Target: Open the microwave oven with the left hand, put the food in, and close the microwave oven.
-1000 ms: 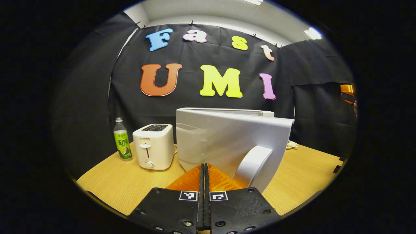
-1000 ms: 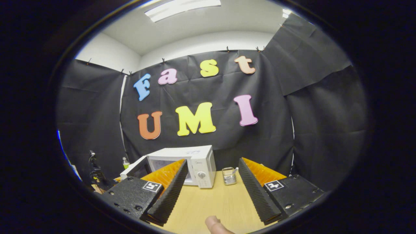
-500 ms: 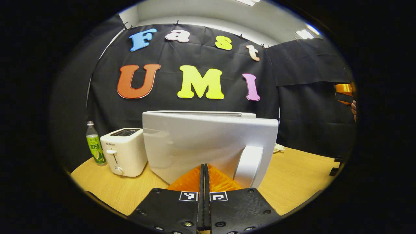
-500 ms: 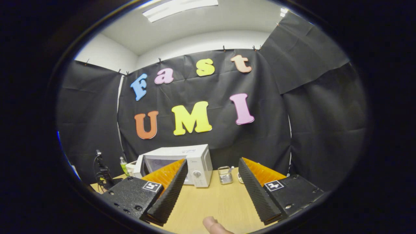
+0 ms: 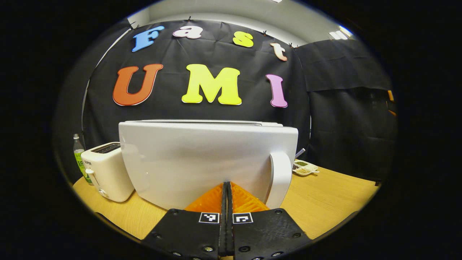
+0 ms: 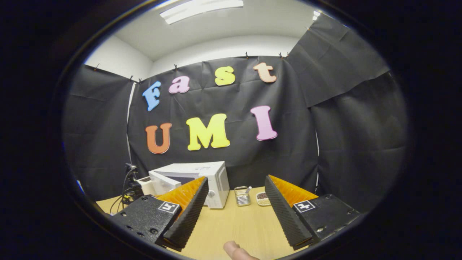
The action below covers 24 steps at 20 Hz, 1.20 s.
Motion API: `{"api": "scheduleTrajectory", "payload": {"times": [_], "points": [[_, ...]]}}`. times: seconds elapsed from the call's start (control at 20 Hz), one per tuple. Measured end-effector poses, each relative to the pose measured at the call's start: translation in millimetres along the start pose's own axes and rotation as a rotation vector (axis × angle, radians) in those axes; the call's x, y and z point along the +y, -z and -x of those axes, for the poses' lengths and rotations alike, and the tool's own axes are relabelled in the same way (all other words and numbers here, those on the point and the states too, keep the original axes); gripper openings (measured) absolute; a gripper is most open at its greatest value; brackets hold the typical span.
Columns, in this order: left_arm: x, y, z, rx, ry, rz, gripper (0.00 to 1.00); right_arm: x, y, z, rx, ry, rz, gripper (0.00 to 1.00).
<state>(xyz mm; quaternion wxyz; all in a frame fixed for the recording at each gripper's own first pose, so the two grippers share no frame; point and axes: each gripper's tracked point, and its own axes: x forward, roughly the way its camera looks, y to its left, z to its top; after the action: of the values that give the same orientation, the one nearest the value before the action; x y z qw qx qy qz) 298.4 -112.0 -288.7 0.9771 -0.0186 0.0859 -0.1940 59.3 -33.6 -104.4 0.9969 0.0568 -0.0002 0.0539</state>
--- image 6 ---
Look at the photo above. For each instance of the white divided bean dish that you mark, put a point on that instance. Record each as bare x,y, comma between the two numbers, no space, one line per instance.
261,198

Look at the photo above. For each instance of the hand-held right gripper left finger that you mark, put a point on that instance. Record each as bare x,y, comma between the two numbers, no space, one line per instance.
187,216

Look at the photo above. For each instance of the white microwave oven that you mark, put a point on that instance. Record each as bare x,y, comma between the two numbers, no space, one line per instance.
216,180

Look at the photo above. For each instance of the long ceiling light panel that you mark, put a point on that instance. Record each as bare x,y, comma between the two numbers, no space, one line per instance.
200,9

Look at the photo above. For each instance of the cream toaster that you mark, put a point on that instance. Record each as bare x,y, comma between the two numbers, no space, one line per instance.
146,186

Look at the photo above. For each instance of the small ceiling light panel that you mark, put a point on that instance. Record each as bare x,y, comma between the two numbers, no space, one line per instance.
316,15

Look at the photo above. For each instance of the black backdrop cloth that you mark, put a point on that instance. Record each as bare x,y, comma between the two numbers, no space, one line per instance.
234,159

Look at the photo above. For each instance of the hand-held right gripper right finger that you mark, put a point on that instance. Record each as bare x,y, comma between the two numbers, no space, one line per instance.
285,216

